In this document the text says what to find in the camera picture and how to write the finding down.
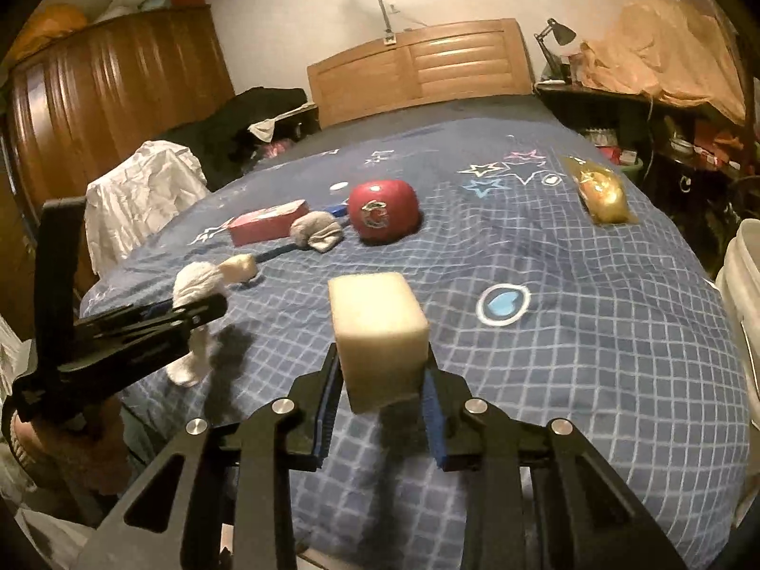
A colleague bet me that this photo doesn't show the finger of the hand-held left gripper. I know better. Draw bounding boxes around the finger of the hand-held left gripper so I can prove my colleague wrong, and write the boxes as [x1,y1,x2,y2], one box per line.
[74,294,229,339]
[56,323,206,394]

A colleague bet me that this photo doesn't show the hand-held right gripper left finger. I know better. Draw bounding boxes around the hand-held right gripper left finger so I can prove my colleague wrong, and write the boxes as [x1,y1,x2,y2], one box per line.
[77,341,345,570]

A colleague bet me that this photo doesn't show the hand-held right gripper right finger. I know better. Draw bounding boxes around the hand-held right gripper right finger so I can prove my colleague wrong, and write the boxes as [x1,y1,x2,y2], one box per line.
[418,356,690,570]

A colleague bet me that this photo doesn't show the white sock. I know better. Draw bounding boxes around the white sock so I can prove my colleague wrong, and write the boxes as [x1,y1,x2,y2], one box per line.
[166,261,229,387]

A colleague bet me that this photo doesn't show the cream sponge block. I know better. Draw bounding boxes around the cream sponge block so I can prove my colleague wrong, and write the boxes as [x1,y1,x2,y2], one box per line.
[328,271,430,415]

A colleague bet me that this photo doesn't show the person's left hand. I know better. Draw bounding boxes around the person's left hand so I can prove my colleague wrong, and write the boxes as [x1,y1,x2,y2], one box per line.
[0,404,128,495]

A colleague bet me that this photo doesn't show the white crumpled cloth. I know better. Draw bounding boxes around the white crumpled cloth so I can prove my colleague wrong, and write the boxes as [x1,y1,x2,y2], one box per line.
[85,141,210,277]

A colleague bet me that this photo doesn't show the small cream roll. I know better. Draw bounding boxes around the small cream roll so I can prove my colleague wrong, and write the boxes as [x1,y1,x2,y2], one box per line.
[219,253,260,287]

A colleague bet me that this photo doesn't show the blue checked star blanket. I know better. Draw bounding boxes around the blue checked star blanket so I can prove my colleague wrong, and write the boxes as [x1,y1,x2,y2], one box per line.
[80,115,752,570]

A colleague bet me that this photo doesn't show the red tissue box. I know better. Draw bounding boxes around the red tissue box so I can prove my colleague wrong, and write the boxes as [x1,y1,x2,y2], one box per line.
[228,200,310,247]

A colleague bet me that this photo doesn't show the grey sock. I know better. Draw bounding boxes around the grey sock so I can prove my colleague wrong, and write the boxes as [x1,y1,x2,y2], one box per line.
[290,210,345,253]

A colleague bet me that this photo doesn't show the brown wooden wardrobe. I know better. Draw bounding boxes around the brown wooden wardrobe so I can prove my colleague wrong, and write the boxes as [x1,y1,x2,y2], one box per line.
[0,5,235,333]

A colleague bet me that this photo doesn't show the black clothes pile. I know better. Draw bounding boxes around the black clothes pile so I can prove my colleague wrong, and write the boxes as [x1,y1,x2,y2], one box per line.
[157,88,310,191]

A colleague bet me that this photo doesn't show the small grey white cloth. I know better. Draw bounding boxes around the small grey white cloth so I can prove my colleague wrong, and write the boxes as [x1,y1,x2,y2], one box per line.
[246,115,280,143]

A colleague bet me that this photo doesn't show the orange cloth bundle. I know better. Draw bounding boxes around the orange cloth bundle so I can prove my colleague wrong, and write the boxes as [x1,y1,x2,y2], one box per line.
[12,3,90,60]

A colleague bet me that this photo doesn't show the yellow snack packet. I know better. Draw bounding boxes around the yellow snack packet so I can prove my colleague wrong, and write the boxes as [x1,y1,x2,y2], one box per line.
[561,155,639,227]

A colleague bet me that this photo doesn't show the dark grey bed sheet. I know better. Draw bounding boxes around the dark grey bed sheet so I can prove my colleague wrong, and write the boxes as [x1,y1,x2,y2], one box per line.
[261,94,565,161]

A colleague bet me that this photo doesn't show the wooden headboard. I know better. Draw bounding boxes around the wooden headboard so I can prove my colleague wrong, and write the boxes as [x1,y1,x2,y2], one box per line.
[307,19,531,130]

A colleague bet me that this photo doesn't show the green plastic basket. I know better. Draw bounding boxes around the green plastic basket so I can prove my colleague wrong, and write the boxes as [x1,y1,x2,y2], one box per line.
[611,154,645,182]

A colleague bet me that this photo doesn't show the dark wooden desk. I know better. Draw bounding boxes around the dark wooden desk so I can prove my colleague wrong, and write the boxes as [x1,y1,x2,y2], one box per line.
[534,80,760,232]

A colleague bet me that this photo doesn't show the black desk lamp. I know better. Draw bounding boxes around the black desk lamp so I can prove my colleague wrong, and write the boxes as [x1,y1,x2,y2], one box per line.
[533,18,577,81]

